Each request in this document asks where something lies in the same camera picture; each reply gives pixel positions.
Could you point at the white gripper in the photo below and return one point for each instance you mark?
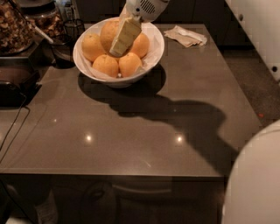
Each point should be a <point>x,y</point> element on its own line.
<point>147,9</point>

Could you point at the orange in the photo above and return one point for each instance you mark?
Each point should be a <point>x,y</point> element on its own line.
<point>107,65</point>
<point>91,46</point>
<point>128,64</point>
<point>108,33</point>
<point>141,45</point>

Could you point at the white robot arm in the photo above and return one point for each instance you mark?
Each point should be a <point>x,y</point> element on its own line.
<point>251,175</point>

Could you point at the white paper bowl liner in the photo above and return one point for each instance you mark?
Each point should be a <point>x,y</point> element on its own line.
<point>151,55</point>

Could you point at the white ceramic bowl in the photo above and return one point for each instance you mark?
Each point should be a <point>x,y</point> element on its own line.
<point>122,81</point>

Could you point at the folded paper napkin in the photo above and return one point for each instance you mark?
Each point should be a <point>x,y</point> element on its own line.
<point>186,37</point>

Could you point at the dark glass cup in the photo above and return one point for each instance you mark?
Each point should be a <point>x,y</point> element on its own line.
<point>62,51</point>

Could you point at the large glass snack jar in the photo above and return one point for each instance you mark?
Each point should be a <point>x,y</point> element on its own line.
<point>15,34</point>

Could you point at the black appliance with tray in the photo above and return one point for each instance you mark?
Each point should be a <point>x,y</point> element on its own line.
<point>19,82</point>

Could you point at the black wire cup holder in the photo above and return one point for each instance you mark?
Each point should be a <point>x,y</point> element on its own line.
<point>74,28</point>

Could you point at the white scoop handle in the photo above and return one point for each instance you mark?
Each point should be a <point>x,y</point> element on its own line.
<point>40,32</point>

